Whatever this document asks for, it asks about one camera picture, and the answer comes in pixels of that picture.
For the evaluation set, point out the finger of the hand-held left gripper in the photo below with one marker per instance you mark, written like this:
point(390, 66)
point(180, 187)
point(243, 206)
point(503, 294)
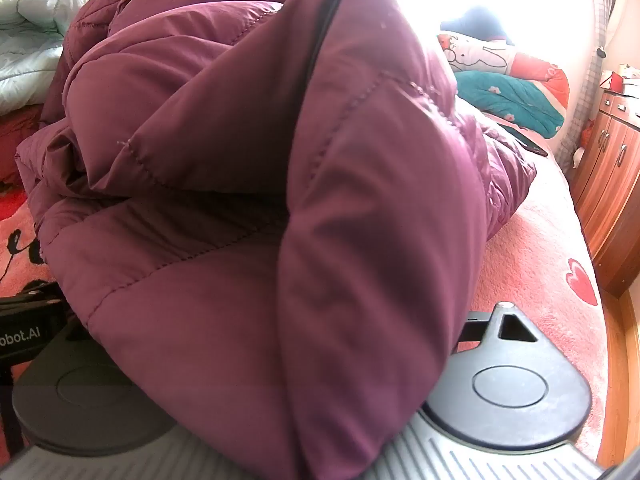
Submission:
point(30, 299)

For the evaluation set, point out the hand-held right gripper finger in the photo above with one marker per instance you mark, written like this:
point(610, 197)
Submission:
point(472, 330)

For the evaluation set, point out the purple quilted down jacket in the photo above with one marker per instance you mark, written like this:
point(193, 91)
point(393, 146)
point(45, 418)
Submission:
point(225, 160)

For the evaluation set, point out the pink printed bed blanket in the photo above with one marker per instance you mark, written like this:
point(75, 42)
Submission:
point(540, 240)

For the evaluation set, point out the dark red down jacket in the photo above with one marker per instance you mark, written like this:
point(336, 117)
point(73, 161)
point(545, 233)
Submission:
point(20, 145)

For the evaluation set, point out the black phone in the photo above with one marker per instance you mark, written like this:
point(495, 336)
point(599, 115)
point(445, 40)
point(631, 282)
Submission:
point(525, 142)

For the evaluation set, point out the wooden cabinet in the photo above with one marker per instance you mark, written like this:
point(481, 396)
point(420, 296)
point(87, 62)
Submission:
point(610, 170)

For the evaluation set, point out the teal orange rabbit blanket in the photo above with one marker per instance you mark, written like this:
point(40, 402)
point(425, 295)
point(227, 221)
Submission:
point(500, 95)

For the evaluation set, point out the light blue down jacket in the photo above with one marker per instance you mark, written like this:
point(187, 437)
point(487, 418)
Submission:
point(30, 60)

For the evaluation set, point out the red and white box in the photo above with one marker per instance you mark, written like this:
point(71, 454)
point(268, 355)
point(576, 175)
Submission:
point(622, 80)

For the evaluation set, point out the dark cloth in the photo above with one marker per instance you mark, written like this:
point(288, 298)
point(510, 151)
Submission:
point(480, 22)

